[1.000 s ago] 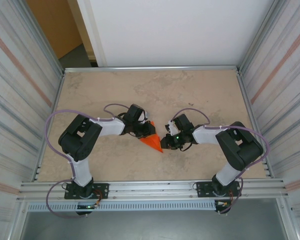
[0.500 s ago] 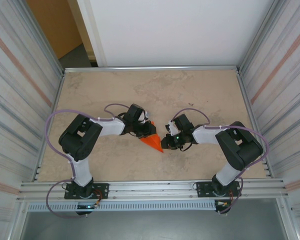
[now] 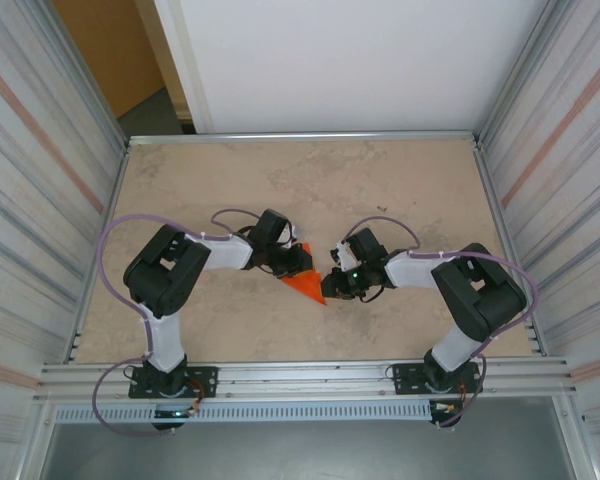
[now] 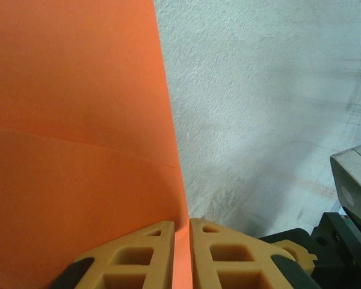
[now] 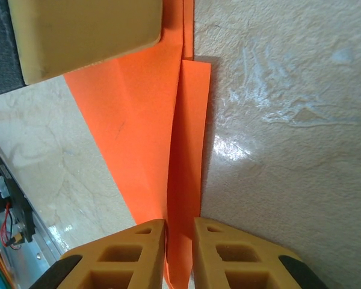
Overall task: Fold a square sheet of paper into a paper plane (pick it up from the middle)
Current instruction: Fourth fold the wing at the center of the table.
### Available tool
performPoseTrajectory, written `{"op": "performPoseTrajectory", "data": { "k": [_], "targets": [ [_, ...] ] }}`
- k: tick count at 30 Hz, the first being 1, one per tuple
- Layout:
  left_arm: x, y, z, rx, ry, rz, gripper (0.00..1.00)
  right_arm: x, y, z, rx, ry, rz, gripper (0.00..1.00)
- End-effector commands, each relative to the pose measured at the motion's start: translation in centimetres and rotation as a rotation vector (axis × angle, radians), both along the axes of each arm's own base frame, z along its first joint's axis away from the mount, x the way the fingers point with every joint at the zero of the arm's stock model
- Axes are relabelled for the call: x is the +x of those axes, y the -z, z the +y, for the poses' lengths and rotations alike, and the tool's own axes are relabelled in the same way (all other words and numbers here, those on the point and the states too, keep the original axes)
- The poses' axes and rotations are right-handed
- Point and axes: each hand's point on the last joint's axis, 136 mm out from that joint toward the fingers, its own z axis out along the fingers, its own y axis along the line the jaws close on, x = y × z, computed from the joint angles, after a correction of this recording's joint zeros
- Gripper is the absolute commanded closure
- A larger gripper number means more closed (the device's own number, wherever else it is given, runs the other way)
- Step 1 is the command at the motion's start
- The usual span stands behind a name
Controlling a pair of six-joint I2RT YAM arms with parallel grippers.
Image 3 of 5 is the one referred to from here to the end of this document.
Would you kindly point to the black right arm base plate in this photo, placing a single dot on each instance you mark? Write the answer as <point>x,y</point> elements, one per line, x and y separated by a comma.
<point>410,380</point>

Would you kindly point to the grey metal sheet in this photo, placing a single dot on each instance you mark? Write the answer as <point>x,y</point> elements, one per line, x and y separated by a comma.
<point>305,450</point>

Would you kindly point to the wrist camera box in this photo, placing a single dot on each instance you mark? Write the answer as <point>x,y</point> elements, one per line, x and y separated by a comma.
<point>342,255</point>
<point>290,235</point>

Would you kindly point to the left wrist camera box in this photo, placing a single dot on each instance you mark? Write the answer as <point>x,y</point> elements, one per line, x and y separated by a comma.
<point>290,235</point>

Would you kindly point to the small black controller board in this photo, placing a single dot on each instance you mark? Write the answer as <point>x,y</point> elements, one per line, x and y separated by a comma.
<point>170,414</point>
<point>445,409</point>

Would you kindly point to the translucent corrugated side panel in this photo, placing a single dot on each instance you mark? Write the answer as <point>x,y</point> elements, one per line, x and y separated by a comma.
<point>30,175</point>
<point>570,175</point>

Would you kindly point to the white door frame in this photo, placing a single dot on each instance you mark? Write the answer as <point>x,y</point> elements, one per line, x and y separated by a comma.
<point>180,60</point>

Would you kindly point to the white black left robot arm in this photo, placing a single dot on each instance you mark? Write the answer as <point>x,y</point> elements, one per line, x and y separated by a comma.
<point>165,275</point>

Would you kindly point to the brown wooden door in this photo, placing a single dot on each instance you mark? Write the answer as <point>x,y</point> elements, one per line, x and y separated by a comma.
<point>105,50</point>

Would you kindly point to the long aluminium mounting rail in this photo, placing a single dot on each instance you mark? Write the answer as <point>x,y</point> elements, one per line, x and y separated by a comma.
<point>305,372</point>

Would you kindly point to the aluminium table end rail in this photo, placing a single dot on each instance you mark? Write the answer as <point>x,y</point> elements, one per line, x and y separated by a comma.
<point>305,136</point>

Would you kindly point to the orange paper sheet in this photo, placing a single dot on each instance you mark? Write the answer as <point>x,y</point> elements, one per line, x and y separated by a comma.
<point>310,290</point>

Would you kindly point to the aluminium table side rail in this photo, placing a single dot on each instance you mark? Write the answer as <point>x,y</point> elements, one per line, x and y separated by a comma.
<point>116,186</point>
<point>489,185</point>

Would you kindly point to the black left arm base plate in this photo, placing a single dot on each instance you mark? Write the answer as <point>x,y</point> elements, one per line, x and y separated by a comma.
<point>205,380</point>

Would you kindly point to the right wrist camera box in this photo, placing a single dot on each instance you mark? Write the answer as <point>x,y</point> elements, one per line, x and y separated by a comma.
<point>342,255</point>

